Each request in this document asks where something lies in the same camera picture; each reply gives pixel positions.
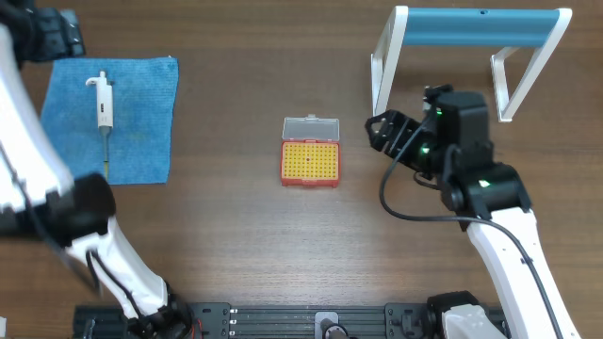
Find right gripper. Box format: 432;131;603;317
365;110;428;169

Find white pipette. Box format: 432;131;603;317
85;70;115;183

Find red and yellow tip box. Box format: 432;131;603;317
280;113;341;189

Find white and blue stand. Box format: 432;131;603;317
369;5;574;123

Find blue cloth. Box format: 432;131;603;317
40;56;180;186

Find black cable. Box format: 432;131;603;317
379;115;564;339
84;249;147;326

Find mounting rail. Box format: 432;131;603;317
73;300;510;339

